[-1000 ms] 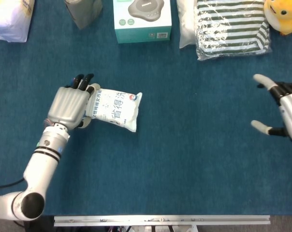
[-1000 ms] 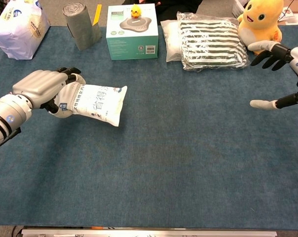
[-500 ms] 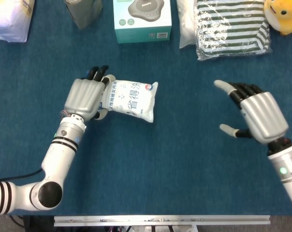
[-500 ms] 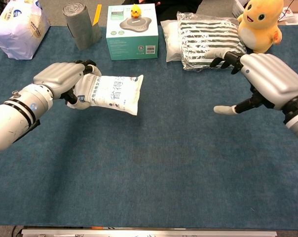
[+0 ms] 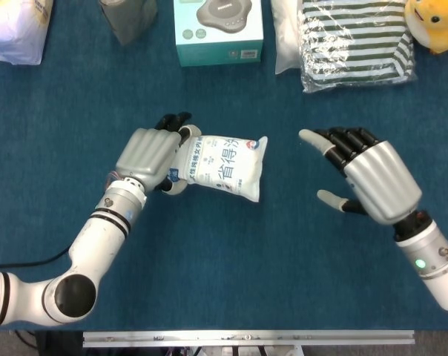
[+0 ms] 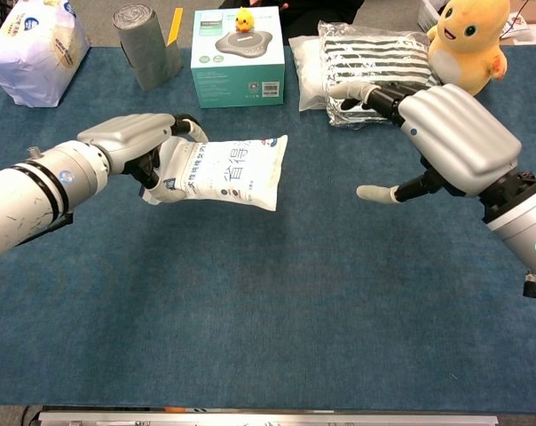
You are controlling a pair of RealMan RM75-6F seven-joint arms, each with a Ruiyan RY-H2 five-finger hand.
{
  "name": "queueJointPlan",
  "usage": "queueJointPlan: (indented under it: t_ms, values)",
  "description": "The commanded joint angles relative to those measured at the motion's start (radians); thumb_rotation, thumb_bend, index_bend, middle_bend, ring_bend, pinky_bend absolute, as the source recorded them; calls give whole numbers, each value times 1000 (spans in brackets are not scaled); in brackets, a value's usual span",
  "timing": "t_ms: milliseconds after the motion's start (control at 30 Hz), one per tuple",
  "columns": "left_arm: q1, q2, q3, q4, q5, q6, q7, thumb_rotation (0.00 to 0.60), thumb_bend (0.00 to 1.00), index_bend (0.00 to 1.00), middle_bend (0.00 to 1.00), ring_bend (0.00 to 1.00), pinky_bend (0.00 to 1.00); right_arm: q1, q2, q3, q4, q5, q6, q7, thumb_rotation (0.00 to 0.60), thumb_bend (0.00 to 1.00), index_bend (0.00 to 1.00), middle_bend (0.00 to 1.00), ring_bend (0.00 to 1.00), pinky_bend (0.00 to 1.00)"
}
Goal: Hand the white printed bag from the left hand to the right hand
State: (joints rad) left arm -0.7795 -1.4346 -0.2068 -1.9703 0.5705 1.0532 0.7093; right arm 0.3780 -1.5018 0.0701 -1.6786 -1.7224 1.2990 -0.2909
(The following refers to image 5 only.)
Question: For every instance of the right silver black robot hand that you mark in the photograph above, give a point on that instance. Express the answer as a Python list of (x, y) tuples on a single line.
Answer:
[(383, 178)]

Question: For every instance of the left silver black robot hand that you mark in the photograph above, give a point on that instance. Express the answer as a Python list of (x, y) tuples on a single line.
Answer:
[(150, 152)]

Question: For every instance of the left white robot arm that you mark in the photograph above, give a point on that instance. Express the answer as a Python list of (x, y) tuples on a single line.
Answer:
[(94, 244)]

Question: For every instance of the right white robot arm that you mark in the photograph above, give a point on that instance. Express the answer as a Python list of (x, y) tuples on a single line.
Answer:
[(435, 270)]

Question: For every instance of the striped cloth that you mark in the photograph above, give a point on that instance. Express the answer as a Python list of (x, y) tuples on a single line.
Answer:
[(354, 44)]

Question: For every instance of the teal white product box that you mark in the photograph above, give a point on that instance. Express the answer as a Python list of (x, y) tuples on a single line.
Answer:
[(218, 42)]

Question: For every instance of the grey rolled bag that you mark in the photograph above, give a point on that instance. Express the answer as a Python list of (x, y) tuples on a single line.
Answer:
[(129, 18)]

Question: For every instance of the blue felt table cloth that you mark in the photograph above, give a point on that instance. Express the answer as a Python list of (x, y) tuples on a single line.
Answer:
[(246, 259)]

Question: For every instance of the yellow plush toy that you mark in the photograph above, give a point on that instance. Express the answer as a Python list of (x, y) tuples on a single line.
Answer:
[(437, 26)]

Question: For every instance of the white translucent pillow pack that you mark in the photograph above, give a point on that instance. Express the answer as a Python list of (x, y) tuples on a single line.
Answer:
[(286, 37)]

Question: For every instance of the white purple tissue pack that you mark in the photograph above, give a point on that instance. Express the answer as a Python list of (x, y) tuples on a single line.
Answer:
[(16, 29)]

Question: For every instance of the aluminium rail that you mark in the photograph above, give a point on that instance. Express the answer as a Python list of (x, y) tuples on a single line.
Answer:
[(246, 338)]

